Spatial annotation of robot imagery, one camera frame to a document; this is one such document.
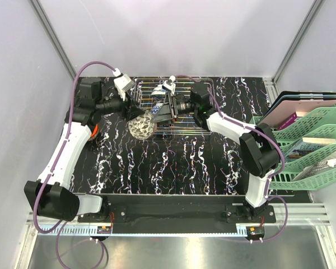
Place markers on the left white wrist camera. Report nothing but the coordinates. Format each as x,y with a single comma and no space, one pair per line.
122,82

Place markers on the spiral notebook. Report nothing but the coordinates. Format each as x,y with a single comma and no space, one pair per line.
326,164

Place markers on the plain orange bowl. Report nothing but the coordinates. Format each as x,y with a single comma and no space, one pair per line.
94,132

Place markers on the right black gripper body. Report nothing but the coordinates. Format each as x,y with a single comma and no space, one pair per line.
182,106

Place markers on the blue white floral bowl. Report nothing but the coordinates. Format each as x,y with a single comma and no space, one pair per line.
158,93

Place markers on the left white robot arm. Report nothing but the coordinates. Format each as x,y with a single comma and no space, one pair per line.
49,196

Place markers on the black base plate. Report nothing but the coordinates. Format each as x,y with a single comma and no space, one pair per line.
124,208

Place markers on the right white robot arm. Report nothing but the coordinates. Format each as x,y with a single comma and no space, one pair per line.
260,152

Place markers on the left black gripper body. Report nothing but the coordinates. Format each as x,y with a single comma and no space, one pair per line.
116,104

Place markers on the wire dish rack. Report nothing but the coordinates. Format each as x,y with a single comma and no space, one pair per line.
200,98

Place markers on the purple book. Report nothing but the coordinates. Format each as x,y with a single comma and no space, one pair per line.
291,119

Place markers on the blue booklet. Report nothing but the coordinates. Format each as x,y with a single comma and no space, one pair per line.
300,149

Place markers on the green file organizer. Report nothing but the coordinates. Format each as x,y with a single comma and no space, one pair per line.
320,123

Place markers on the black white leaf bowl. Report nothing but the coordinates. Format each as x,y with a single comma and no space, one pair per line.
142,127

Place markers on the pink folder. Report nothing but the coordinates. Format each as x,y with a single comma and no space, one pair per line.
278,115

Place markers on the blue zigzag bowl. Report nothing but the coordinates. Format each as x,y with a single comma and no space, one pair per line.
156,108

